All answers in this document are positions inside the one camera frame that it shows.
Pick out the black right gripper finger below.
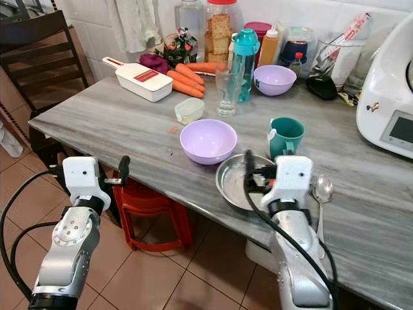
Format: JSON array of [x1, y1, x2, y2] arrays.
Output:
[[243, 149, 257, 192]]

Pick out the round steel plate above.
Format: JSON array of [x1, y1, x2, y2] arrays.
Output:
[[215, 153, 276, 212]]

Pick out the teal mug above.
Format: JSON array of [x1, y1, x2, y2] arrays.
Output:
[[267, 116, 306, 161]]

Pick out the red plastic stool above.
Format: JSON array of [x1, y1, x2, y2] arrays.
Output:
[[112, 170, 195, 253]]

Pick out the large purple plastic bowl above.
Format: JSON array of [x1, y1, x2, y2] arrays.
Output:
[[179, 118, 239, 165]]

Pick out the steel spoon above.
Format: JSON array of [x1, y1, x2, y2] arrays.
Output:
[[312, 174, 334, 260]]

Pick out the clear drinking glass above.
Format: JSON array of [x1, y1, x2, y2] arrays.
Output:
[[215, 64, 245, 118]]

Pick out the small white lidded container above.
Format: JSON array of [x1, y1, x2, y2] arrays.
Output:
[[174, 97, 206, 126]]

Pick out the white slicer box red label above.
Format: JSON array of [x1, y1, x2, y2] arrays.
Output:
[[101, 56, 174, 103]]

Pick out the small purple plastic bowl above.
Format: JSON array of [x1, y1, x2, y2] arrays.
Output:
[[252, 64, 298, 97]]

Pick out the orange carrot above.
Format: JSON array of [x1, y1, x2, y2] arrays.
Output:
[[183, 61, 221, 74], [174, 63, 207, 85], [172, 80, 206, 99], [165, 69, 206, 93]]

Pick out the black rounded object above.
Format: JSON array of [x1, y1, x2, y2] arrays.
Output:
[[305, 75, 339, 101]]

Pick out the white object on floor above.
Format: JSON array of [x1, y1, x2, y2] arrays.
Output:
[[0, 125, 26, 160]]

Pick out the small red cap bottle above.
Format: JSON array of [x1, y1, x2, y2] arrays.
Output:
[[290, 51, 306, 79]]

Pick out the yellow and black packet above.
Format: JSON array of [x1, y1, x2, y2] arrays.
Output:
[[335, 90, 361, 108]]

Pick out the teal water bottle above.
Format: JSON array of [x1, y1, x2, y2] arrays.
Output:
[[230, 27, 261, 103]]

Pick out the small white bottle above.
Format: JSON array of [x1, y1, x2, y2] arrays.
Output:
[[227, 33, 237, 63]]

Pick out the orange sauce bottle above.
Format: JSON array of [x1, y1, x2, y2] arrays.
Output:
[[257, 25, 281, 67]]

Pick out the bag of vegetables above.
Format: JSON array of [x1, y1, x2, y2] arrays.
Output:
[[163, 28, 199, 68]]

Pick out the clear jar with dark contents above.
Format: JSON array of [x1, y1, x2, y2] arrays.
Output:
[[277, 25, 316, 67]]

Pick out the clear plastic jug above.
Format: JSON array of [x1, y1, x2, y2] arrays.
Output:
[[309, 25, 372, 88]]

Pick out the red lid jar with bread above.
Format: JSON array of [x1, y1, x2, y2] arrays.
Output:
[[205, 0, 239, 64]]

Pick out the dark wooden chair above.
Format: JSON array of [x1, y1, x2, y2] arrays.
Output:
[[0, 10, 92, 170]]

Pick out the maroon lidded container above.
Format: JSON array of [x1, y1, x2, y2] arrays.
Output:
[[245, 21, 274, 50]]

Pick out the white kitchen appliance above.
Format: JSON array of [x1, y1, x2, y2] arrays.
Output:
[[356, 30, 413, 160]]

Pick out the clear glass container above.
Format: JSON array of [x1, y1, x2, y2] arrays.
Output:
[[343, 28, 395, 98]]

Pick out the white hanging towel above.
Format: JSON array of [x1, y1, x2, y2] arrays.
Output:
[[106, 0, 163, 54]]

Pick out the clear plastic bottle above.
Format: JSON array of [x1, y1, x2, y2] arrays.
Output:
[[174, 0, 208, 47]]

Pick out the red and white packet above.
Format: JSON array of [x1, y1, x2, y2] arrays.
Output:
[[335, 11, 372, 43]]

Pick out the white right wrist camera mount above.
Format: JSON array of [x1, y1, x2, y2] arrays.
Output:
[[270, 156, 315, 207]]

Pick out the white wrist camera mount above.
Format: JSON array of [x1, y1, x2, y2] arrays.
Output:
[[63, 156, 108, 209], [270, 156, 315, 207]]

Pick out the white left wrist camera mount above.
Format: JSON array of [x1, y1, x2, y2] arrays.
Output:
[[63, 156, 108, 209]]

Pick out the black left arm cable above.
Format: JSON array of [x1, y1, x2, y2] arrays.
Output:
[[0, 164, 68, 303]]

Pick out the dark wire rack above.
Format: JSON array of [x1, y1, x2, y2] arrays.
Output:
[[0, 0, 53, 21]]

